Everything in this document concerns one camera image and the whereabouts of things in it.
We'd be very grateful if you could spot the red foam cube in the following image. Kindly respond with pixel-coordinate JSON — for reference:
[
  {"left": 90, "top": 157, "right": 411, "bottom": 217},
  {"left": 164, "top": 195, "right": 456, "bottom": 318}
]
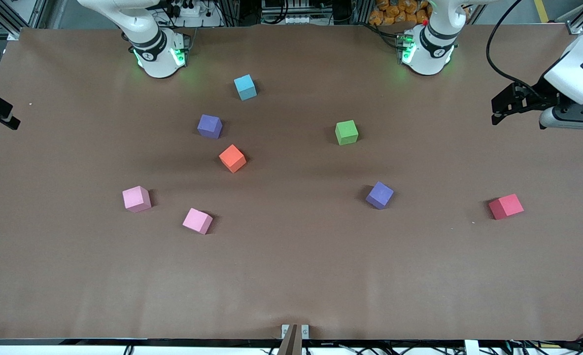
[{"left": 488, "top": 193, "right": 525, "bottom": 220}]

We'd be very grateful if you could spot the metal bracket with brown post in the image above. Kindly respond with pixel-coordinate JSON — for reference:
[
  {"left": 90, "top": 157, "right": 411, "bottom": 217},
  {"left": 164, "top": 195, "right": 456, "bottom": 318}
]
[{"left": 277, "top": 324, "right": 310, "bottom": 355}]

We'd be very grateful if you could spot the orange foam cube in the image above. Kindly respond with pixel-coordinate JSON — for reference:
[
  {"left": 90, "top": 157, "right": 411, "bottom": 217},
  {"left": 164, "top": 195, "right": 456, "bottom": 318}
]
[{"left": 218, "top": 144, "right": 247, "bottom": 174}]

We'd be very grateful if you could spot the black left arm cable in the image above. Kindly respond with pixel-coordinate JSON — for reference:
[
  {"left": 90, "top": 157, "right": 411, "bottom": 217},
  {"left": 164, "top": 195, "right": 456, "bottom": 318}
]
[{"left": 485, "top": 0, "right": 548, "bottom": 99}]

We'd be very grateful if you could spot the orange netted fruit bag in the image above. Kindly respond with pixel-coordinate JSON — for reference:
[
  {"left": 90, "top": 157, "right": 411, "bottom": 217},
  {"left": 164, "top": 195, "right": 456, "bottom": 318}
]
[{"left": 369, "top": 0, "right": 431, "bottom": 26}]

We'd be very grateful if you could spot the green foam cube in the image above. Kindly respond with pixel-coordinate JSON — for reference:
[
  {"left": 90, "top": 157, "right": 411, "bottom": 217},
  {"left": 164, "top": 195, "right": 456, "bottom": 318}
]
[{"left": 335, "top": 120, "right": 359, "bottom": 146}]

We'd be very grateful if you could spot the white power strip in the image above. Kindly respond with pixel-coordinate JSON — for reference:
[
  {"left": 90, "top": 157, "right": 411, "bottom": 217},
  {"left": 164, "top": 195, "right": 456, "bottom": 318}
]
[{"left": 166, "top": 0, "right": 203, "bottom": 18}]

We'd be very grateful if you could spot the white electronics box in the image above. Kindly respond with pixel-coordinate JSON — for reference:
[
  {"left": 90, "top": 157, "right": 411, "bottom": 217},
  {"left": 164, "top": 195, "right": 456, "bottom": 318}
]
[{"left": 261, "top": 0, "right": 321, "bottom": 25}]

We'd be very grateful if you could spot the brown table mat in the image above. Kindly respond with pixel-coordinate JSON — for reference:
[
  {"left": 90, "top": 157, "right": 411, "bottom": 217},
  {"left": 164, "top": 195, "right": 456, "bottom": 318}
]
[{"left": 0, "top": 22, "right": 583, "bottom": 341}]

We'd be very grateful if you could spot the purple foam cube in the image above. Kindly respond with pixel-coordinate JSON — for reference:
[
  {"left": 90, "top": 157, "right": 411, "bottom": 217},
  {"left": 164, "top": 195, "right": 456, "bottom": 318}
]
[
  {"left": 365, "top": 181, "right": 395, "bottom": 210},
  {"left": 197, "top": 114, "right": 223, "bottom": 140}
]

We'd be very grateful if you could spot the pink foam cube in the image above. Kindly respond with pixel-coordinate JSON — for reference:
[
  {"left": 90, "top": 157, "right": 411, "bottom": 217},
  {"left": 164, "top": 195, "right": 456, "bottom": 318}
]
[
  {"left": 122, "top": 185, "right": 152, "bottom": 213},
  {"left": 182, "top": 208, "right": 214, "bottom": 235}
]

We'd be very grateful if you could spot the cyan foam cube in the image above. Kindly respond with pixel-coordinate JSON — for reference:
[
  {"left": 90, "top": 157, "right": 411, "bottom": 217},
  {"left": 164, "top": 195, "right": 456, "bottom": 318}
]
[{"left": 234, "top": 74, "right": 258, "bottom": 102}]

